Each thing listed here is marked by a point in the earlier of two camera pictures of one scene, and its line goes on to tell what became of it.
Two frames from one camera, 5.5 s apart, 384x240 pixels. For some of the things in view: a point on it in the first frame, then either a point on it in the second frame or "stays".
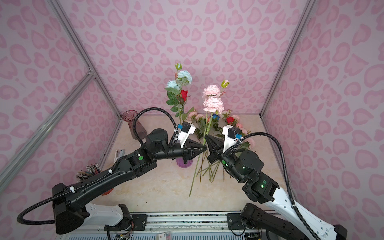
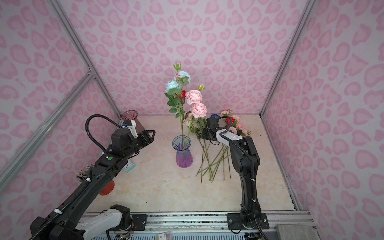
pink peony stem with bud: x=213 y=103 to x=197 y=110
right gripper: x=216 y=150 to x=204 y=136
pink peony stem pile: x=212 y=125 stays
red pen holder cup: x=107 y=192 stays
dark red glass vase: x=129 y=116 stays
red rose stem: x=184 y=94 stays
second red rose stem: x=229 y=120 stays
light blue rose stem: x=173 y=90 stays
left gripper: x=188 y=152 to x=145 y=137
